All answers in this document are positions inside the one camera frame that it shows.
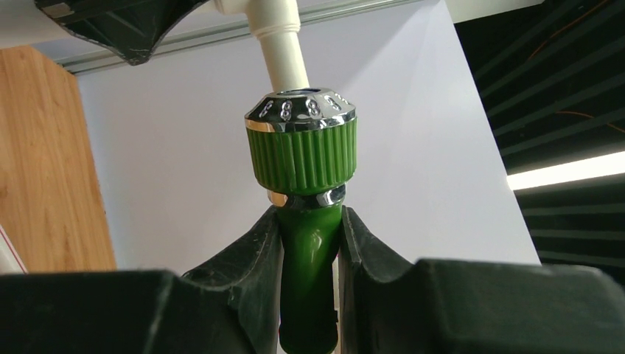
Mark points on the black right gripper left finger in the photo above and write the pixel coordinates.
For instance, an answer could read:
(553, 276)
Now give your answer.
(228, 304)

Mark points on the white PVC pipe frame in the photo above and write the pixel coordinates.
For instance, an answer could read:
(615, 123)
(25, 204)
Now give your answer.
(275, 24)

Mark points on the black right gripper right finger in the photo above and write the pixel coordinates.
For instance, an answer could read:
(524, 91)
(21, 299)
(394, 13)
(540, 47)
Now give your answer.
(391, 305)

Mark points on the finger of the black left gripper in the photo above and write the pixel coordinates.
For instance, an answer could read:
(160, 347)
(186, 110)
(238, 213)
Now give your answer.
(131, 29)

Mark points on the green water faucet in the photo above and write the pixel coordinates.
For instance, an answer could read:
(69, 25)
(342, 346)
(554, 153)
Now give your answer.
(303, 146)

